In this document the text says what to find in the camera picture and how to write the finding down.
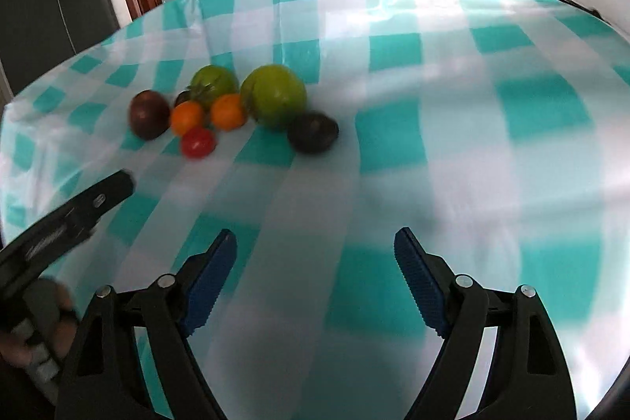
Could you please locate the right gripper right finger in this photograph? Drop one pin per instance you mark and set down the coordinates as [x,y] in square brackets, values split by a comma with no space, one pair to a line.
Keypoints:
[528,376]

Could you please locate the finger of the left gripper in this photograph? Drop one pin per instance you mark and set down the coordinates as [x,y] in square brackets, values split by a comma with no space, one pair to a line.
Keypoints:
[60,231]

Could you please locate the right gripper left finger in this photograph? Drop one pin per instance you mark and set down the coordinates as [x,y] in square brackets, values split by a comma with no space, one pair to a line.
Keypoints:
[102,376]

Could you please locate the orange tangerine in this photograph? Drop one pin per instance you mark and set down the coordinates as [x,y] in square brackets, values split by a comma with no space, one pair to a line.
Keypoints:
[186,116]
[227,113]

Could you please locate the green tomato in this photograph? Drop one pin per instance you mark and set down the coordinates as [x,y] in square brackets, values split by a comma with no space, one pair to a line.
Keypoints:
[273,96]
[211,82]

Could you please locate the green tomato front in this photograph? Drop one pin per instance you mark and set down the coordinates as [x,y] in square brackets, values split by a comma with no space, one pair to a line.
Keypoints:
[273,96]

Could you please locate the person left hand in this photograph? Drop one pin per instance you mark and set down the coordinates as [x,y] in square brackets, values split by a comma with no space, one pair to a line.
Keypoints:
[54,315]

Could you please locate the red apple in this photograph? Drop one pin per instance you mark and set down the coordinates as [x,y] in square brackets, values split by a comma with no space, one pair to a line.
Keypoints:
[149,115]

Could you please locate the red tomato left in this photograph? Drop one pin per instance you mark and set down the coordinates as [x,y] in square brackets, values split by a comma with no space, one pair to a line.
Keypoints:
[198,143]

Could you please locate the dark passion fruit right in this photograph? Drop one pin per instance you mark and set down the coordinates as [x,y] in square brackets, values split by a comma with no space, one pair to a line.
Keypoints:
[312,133]

